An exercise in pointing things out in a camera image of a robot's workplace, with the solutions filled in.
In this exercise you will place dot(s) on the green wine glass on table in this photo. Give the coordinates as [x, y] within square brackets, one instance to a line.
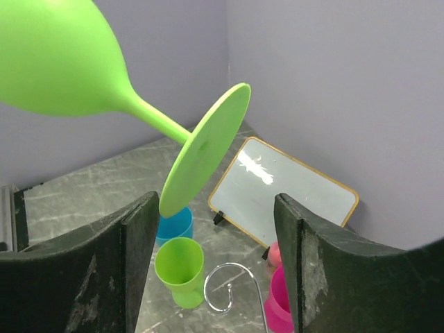
[180, 264]

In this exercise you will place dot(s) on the green wine glass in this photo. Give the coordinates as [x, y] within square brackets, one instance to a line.
[180, 264]
[62, 59]

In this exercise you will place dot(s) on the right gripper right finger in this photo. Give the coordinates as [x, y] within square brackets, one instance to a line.
[338, 281]

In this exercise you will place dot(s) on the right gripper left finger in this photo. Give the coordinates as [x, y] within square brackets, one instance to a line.
[90, 279]

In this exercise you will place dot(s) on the chrome wine glass rack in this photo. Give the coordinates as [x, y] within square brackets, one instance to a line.
[230, 292]

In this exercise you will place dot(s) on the small pink bottle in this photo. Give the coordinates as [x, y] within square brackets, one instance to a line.
[274, 259]

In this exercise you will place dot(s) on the blue wine glass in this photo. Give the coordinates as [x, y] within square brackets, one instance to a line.
[178, 225]

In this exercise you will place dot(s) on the pink wine glass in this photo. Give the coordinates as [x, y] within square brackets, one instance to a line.
[276, 306]

